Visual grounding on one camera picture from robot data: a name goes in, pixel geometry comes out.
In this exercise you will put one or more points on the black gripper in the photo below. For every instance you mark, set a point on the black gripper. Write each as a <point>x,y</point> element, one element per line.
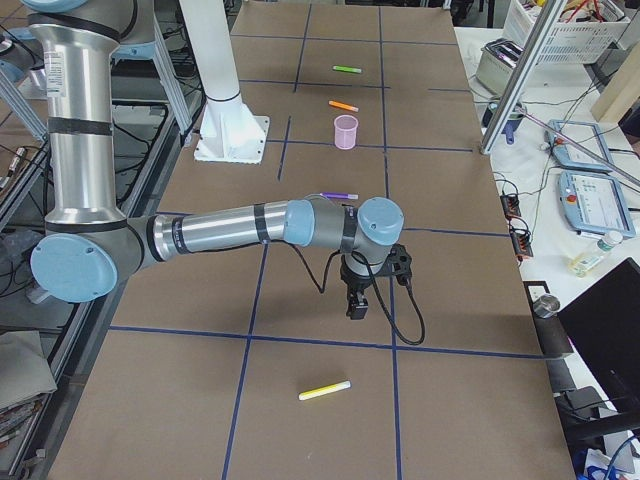
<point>353,280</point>

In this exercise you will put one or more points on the yellow highlighter pen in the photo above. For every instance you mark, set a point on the yellow highlighter pen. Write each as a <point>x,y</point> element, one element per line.
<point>324,390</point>

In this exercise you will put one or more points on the purple highlighter pen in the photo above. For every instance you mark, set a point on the purple highlighter pen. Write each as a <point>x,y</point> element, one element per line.
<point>339,196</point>

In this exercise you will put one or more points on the orange highlighter pen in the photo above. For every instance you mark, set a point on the orange highlighter pen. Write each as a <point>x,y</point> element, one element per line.
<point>343,106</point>

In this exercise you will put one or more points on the green highlighter pen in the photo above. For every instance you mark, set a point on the green highlighter pen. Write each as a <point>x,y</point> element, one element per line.
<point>347,69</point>

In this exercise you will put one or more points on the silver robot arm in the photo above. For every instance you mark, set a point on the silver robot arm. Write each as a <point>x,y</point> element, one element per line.
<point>91,246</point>

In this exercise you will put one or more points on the pink mesh pen holder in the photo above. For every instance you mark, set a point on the pink mesh pen holder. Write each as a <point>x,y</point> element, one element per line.
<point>345,131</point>

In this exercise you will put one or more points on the orange terminal block strip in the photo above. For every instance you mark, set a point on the orange terminal block strip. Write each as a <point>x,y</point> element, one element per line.
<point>519,232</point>

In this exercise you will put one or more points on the steel cup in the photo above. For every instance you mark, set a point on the steel cup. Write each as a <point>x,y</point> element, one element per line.
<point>546,306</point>

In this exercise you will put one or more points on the small clear bottle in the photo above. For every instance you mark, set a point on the small clear bottle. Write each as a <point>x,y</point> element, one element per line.
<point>595,254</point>

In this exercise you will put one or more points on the black monitor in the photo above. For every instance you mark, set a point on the black monitor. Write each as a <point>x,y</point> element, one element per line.
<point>603,326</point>

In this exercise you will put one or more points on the lower teach pendant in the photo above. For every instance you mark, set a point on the lower teach pendant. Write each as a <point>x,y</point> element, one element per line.
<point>594,203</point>

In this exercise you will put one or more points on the silver toaster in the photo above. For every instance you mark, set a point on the silver toaster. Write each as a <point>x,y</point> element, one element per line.
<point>498,60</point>

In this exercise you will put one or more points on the white plastic basket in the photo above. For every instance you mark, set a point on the white plastic basket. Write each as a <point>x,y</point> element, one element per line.
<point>576,42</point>

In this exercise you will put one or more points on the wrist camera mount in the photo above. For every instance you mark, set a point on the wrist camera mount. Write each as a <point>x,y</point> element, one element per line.
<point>397,265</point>

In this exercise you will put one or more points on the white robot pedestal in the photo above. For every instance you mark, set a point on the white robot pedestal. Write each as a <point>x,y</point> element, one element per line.
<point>229,131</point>

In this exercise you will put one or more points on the aluminium side frame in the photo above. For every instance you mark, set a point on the aluminium side frame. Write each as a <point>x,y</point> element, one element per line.
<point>148,140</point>

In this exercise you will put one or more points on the aluminium frame post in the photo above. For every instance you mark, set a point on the aluminium frame post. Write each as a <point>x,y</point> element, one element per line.
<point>534,45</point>

